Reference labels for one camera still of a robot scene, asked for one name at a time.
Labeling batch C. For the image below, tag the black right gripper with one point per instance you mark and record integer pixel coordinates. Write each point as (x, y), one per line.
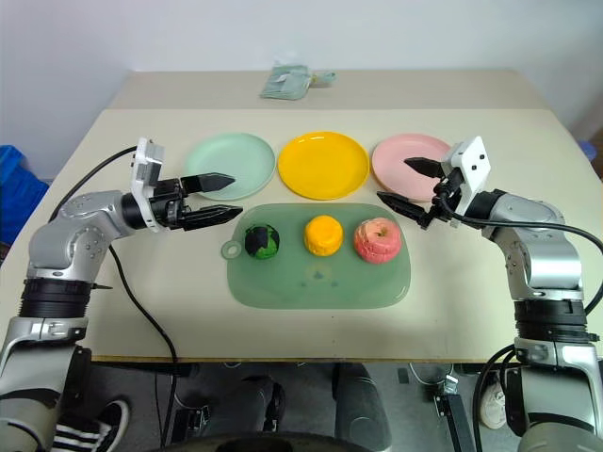
(444, 198)

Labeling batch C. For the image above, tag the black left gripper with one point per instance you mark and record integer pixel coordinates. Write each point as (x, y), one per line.
(168, 206)

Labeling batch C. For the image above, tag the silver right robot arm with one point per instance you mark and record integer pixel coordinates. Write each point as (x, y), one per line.
(542, 245)

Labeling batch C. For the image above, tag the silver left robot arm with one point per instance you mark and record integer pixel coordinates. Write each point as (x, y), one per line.
(70, 245)

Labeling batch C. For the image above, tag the dark rounded robot base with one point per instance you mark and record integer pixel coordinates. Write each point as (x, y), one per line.
(301, 442)

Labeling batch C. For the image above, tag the pink plate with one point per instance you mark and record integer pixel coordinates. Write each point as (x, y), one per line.
(400, 162)

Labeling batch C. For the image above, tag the mint green plate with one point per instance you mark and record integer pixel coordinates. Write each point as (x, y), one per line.
(229, 166)

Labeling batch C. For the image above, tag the green and dark toy fruit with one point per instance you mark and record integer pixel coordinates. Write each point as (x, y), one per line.
(262, 241)

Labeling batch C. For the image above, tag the yellow plate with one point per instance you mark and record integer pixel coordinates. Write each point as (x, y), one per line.
(323, 165)

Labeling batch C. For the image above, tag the yellow toy fruit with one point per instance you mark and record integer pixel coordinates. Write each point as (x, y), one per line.
(323, 235)

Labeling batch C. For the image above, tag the pink toy apple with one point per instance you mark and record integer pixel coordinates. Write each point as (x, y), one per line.
(377, 240)

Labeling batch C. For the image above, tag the translucent green cutting board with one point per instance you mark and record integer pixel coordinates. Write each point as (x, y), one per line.
(320, 263)

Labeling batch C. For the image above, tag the folded green cloth pouch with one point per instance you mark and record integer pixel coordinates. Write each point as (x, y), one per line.
(287, 83)

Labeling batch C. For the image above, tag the blue container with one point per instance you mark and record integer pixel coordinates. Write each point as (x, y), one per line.
(593, 155)

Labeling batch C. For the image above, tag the blue plastic crate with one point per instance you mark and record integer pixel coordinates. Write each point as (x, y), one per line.
(16, 188)

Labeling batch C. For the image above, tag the white sneaker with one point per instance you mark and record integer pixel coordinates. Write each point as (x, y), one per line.
(494, 405)

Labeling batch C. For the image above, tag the black metal table leg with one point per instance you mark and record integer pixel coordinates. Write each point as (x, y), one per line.
(454, 419)

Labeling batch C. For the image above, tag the black and white striped shoe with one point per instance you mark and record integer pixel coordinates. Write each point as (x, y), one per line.
(94, 426)

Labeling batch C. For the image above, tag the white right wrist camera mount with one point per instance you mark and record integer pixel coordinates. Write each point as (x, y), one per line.
(472, 167)

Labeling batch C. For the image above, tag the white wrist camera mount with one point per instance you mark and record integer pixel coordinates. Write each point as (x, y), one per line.
(147, 174)
(472, 167)

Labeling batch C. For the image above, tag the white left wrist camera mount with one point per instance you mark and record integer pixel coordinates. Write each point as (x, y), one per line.
(147, 174)

